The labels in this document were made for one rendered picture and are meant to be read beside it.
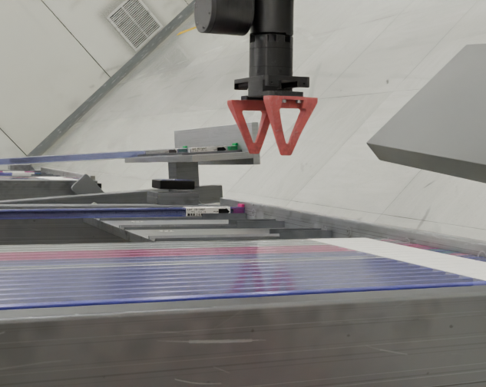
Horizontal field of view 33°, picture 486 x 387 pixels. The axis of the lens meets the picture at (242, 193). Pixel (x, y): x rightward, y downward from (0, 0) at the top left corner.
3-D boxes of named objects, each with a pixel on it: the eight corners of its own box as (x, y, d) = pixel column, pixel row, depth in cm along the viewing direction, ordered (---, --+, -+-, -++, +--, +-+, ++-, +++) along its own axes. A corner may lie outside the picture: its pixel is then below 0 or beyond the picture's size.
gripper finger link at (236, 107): (246, 154, 105) (246, 81, 105) (225, 153, 112) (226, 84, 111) (292, 154, 108) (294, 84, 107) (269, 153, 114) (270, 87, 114)
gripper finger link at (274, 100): (269, 156, 99) (270, 78, 98) (245, 154, 105) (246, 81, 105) (318, 156, 101) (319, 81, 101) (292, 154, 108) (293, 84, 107)
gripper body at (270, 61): (264, 89, 100) (265, 29, 100) (232, 93, 109) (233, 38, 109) (310, 91, 103) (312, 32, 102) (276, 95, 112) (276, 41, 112)
